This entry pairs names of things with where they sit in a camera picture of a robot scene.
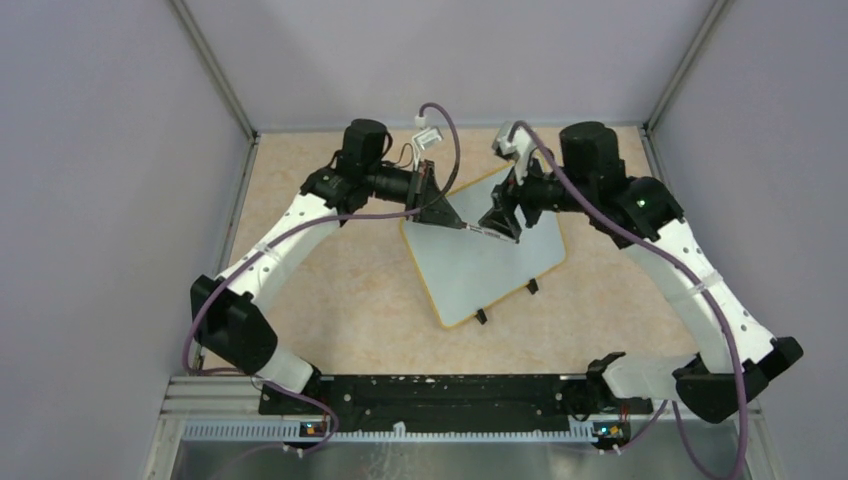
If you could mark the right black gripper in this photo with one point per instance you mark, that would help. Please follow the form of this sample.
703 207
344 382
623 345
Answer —
506 197

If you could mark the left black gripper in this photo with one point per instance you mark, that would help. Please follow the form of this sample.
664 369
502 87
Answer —
424 195

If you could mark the yellow-framed whiteboard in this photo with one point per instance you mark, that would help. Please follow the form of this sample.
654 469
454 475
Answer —
464 273

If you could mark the red-capped whiteboard marker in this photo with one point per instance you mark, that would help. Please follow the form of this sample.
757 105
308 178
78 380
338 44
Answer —
488 232

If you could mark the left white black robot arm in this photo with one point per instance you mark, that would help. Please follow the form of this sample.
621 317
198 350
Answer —
229 310

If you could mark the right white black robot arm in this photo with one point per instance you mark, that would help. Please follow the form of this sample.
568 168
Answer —
736 357

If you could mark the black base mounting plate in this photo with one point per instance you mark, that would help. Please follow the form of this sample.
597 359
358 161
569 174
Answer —
453 403

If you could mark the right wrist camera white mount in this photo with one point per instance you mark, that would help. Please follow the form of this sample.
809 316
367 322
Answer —
515 142

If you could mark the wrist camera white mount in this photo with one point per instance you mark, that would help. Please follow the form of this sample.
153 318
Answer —
515 142
426 137

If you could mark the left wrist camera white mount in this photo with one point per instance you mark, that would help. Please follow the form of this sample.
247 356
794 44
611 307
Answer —
426 137

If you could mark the white cable duct strip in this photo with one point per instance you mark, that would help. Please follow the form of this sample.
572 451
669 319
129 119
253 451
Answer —
288 431

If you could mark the aluminium frame rail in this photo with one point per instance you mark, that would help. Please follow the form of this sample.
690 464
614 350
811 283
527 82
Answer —
659 445

